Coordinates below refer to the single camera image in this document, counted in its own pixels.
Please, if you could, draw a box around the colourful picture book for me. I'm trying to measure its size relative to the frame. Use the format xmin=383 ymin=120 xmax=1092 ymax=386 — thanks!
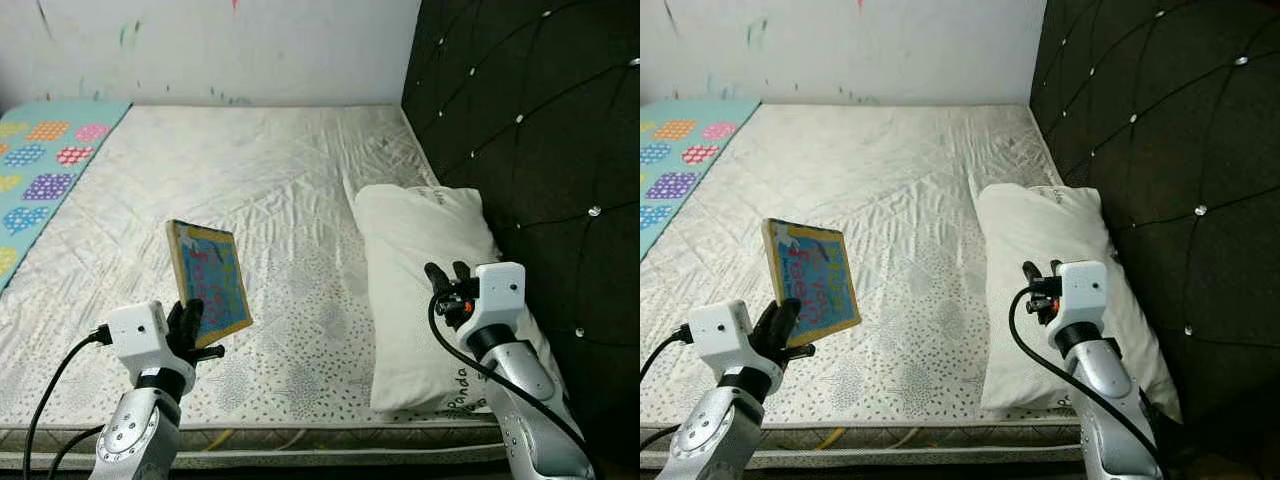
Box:
xmin=165 ymin=219 xmax=254 ymax=350
xmin=761 ymin=217 xmax=863 ymax=350

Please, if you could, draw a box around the white printed pillow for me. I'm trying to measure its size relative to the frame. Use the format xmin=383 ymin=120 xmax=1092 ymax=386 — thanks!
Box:
xmin=343 ymin=180 xmax=566 ymax=417
xmin=968 ymin=180 xmax=1183 ymax=423

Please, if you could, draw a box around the dark tufted headboard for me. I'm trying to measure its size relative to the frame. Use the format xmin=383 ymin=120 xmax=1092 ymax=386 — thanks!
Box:
xmin=400 ymin=0 xmax=641 ymax=471
xmin=1028 ymin=0 xmax=1280 ymax=466

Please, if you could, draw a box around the teal patchwork blanket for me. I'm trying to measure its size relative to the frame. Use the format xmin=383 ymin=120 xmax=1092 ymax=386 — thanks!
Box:
xmin=0 ymin=98 xmax=133 ymax=294
xmin=640 ymin=97 xmax=763 ymax=263

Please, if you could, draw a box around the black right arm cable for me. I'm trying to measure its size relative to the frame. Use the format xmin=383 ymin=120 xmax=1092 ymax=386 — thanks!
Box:
xmin=1008 ymin=287 xmax=1167 ymax=477
xmin=428 ymin=293 xmax=597 ymax=473

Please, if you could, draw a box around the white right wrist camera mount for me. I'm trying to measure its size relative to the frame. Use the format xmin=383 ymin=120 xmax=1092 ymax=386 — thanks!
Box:
xmin=465 ymin=262 xmax=528 ymax=346
xmin=1050 ymin=260 xmax=1109 ymax=341

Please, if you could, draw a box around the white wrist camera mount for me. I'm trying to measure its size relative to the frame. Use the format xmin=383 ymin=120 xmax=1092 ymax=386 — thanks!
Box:
xmin=107 ymin=300 xmax=171 ymax=379
xmin=1050 ymin=260 xmax=1109 ymax=341
xmin=686 ymin=298 xmax=758 ymax=379
xmin=465 ymin=262 xmax=528 ymax=346

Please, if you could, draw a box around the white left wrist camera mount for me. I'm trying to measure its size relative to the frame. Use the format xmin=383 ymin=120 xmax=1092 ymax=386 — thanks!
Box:
xmin=107 ymin=300 xmax=171 ymax=379
xmin=686 ymin=298 xmax=758 ymax=379

